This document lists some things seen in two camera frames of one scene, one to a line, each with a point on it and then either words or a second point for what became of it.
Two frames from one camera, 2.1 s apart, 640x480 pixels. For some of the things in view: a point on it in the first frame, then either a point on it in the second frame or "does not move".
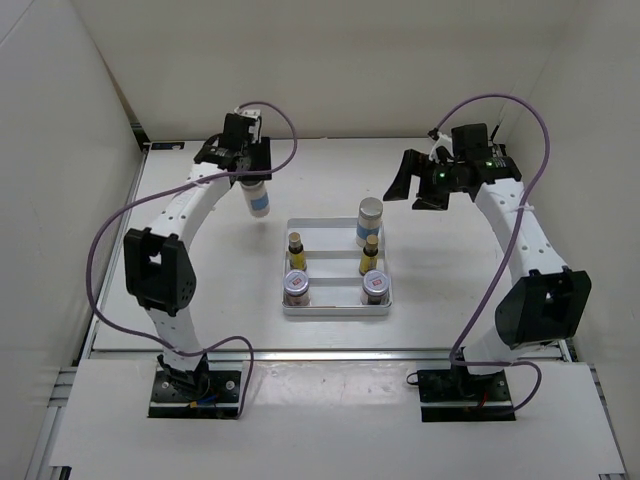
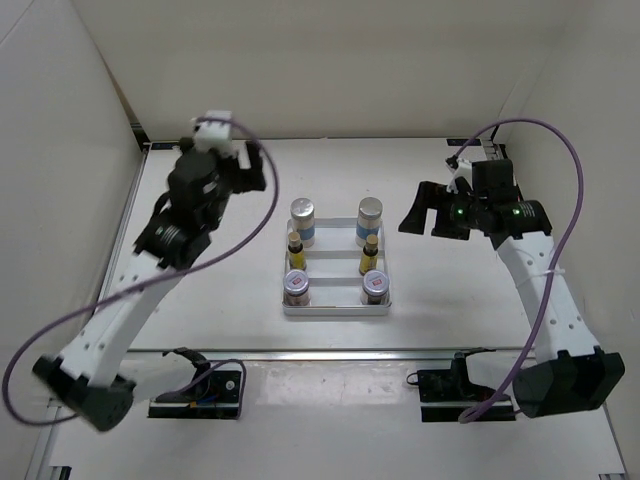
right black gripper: [414, 163] -> [434, 196]
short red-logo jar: [296, 284] does not move
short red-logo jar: [376, 288] does not move
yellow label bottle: [369, 255] does not move
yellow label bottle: [297, 258] does not move
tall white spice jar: [257, 198] -> [302, 216]
